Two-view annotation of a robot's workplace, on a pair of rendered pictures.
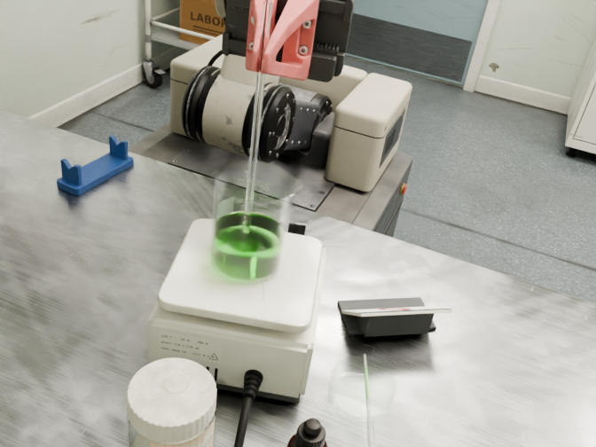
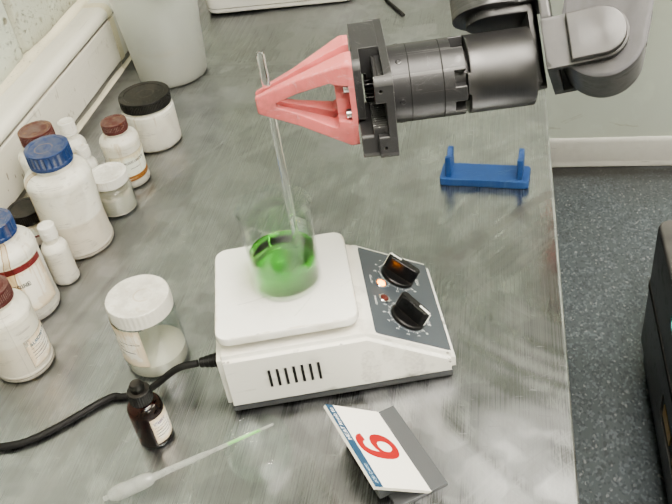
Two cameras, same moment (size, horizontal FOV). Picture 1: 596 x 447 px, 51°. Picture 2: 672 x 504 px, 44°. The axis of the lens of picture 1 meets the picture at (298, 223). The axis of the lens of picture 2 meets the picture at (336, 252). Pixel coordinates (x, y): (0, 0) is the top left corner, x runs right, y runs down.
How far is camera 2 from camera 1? 68 cm
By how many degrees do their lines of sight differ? 68
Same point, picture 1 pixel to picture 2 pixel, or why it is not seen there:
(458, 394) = not seen: outside the picture
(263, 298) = (242, 304)
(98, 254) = (364, 231)
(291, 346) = (220, 350)
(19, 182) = (434, 150)
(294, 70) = (323, 127)
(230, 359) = not seen: hidden behind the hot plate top
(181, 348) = not seen: hidden behind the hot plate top
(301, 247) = (331, 306)
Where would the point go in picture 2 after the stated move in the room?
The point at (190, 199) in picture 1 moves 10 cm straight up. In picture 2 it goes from (497, 246) to (497, 165)
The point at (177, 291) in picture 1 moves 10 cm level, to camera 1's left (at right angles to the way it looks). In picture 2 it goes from (230, 257) to (225, 196)
